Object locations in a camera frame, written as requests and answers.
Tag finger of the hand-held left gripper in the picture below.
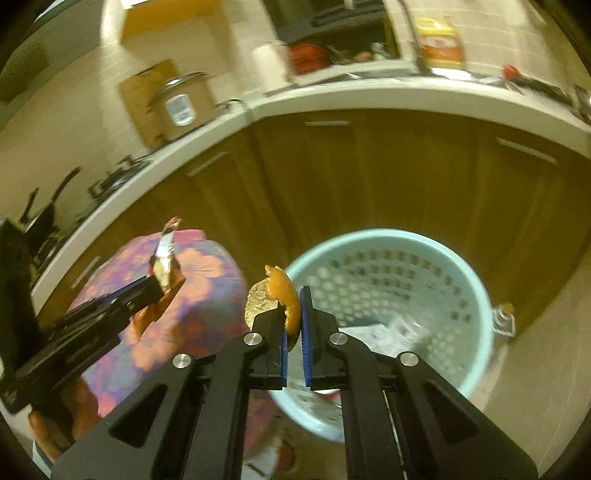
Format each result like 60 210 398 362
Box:
60 286 162 352
71 276 155 319

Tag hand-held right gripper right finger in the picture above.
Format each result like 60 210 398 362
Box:
299 285 541 480

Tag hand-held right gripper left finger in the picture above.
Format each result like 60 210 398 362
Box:
51 308 289 480

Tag orange snack wrapper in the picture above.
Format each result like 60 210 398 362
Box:
131 217 186 340

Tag orange peel piece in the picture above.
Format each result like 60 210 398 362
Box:
245 264 302 334

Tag light blue plastic basket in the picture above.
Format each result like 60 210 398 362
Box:
270 228 496 444

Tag person's left hand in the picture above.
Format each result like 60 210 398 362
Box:
28 378 100 462

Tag floral purple tablecloth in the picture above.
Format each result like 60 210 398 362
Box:
65 228 296 480

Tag black frying pan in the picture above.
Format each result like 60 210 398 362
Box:
21 166 84 245

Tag black gas stove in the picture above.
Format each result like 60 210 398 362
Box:
28 154 153 278

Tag brown cutting board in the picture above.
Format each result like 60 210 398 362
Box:
119 59 185 151

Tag wooden kitchen cabinet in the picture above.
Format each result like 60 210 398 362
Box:
28 108 591 333

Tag beige rice cooker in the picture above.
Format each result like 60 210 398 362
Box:
148 71 220 141

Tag small yellow capped bottle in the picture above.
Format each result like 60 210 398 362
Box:
492 301 517 340

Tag white kitchen countertop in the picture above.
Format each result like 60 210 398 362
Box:
28 76 591 301

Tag cream electric kettle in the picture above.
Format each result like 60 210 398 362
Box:
252 41 294 95

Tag red cooking pot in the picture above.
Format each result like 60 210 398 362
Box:
288 42 331 77

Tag metal kitchen faucet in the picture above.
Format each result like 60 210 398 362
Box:
392 0 430 77

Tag yellow detergent bag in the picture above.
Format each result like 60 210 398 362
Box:
413 16 467 71

